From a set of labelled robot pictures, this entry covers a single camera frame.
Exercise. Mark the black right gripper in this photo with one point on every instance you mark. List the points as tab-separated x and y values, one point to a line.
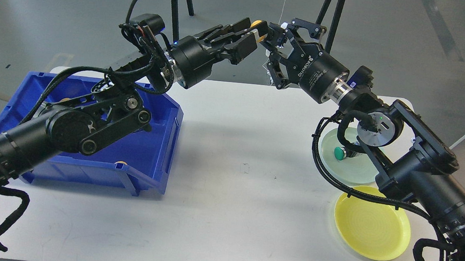
316	74

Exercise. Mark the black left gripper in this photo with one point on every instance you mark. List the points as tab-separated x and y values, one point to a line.
195	56

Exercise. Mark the green push button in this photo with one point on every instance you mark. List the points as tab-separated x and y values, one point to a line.
342	152

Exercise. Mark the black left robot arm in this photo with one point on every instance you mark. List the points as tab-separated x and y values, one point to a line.
86	109

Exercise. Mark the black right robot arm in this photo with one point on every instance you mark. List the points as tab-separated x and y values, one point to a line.
414	166

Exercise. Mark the light green plate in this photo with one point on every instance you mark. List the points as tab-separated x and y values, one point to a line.
353	171

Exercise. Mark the yellow plate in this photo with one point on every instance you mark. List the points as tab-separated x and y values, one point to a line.
376	231

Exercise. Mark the blue plastic bin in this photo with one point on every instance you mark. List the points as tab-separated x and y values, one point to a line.
148	154

